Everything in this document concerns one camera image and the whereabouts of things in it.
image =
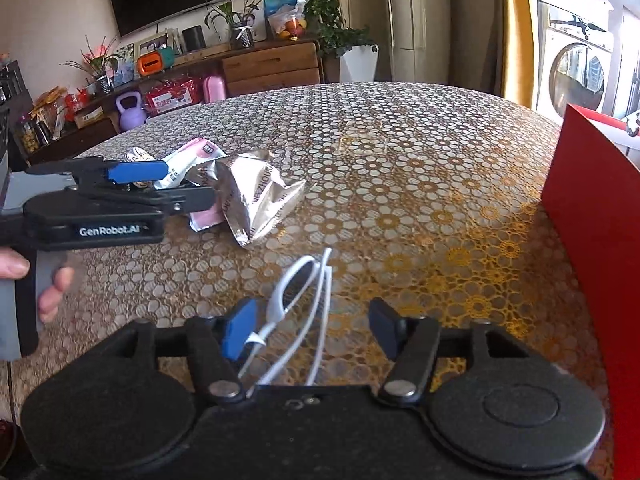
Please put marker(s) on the person's left hand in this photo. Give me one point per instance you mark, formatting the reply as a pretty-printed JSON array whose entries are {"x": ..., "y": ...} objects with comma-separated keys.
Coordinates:
[{"x": 15, "y": 267}]

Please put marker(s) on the black cylindrical speaker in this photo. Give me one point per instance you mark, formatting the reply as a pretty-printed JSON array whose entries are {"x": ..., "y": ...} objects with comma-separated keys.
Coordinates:
[{"x": 193, "y": 38}]

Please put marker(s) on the framed photo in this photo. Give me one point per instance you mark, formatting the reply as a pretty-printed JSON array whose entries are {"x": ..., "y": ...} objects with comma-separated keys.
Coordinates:
[{"x": 152, "y": 43}]

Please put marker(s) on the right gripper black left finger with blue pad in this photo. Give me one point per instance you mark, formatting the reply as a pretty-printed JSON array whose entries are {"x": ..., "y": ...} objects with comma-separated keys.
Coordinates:
[{"x": 215, "y": 343}]

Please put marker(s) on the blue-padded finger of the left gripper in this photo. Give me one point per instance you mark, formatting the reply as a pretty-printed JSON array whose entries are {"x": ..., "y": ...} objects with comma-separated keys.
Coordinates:
[{"x": 91, "y": 175}]

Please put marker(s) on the purple kettlebell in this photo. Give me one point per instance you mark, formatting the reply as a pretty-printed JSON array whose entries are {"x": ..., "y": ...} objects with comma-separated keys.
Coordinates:
[{"x": 133, "y": 116}]

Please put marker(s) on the white washing machine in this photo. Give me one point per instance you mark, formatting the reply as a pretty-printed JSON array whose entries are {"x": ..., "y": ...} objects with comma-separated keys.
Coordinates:
[{"x": 574, "y": 60}]

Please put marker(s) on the red cardboard box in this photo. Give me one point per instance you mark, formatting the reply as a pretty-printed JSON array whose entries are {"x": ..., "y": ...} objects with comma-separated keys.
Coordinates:
[{"x": 591, "y": 195}]

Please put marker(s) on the yellow curtain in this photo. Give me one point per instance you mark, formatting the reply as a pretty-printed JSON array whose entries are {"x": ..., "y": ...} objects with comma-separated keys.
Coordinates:
[{"x": 518, "y": 53}]

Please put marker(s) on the pink white panda tissue pack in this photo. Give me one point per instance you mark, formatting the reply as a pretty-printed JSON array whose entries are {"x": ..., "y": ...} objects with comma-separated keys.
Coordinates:
[{"x": 191, "y": 164}]

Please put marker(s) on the green plant white pot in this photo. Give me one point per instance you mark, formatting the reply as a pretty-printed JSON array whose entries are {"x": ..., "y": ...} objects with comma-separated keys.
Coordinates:
[{"x": 348, "y": 53}]

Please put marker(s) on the pink small case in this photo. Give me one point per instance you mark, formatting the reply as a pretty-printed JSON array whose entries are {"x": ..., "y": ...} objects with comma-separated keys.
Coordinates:
[{"x": 214, "y": 89}]

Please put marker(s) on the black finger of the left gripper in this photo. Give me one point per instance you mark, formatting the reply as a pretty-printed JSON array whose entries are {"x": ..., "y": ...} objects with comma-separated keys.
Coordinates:
[{"x": 181, "y": 200}]

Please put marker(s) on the red snack package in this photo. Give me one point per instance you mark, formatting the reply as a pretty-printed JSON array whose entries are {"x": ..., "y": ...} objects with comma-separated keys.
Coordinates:
[{"x": 170, "y": 94}]

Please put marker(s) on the small plant dark pot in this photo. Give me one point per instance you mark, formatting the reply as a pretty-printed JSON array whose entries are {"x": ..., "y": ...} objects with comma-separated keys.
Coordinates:
[{"x": 240, "y": 23}]

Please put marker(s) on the wooden sideboard cabinet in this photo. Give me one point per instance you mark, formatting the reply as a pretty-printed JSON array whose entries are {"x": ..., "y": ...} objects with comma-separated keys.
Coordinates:
[{"x": 270, "y": 65}]

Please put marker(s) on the white floor air conditioner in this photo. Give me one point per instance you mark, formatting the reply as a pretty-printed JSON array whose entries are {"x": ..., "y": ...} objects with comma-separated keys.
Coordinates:
[{"x": 419, "y": 39}]

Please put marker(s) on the bag of fruit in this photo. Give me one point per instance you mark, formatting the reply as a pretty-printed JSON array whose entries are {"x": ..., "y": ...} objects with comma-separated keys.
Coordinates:
[{"x": 286, "y": 18}]

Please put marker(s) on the silver foil bag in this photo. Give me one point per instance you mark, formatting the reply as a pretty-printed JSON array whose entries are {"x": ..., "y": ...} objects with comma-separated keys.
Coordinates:
[{"x": 254, "y": 196}]

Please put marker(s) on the pink flowers in vase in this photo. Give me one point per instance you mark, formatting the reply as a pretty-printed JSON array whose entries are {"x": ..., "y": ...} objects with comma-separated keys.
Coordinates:
[{"x": 98, "y": 64}]

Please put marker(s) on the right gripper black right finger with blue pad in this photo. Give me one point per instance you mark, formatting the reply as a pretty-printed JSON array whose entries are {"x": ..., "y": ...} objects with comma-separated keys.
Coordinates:
[{"x": 411, "y": 344}]

